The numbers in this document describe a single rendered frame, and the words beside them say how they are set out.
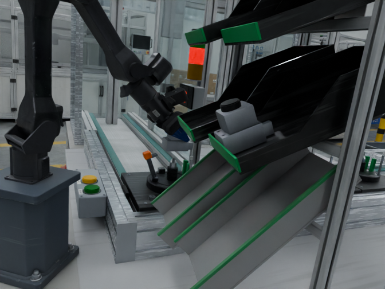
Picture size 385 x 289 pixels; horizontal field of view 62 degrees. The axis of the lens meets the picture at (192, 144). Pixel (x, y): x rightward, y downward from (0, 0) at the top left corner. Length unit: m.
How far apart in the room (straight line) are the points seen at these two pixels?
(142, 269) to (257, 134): 0.44
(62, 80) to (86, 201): 5.37
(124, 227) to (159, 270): 0.13
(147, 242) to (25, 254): 0.25
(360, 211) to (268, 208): 0.65
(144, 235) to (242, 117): 0.42
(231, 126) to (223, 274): 0.20
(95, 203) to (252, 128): 0.53
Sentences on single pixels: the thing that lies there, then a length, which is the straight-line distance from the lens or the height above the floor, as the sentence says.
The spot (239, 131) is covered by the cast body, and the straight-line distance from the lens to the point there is 0.46.
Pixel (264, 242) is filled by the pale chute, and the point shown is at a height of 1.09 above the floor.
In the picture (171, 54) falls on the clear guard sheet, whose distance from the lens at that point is 1.42.
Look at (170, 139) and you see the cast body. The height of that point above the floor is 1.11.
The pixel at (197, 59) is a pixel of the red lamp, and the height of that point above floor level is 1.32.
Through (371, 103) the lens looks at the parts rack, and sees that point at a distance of 0.44.
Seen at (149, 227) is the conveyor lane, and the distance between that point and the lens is 0.77.
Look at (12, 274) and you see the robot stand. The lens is 0.77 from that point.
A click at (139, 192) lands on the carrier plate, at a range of 0.87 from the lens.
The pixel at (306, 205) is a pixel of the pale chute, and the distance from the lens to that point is 0.47.
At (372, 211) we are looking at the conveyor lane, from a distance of 1.21.
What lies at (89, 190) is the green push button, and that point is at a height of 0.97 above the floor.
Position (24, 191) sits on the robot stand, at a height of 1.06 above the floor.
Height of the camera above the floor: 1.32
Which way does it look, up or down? 15 degrees down
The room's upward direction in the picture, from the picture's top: 6 degrees clockwise
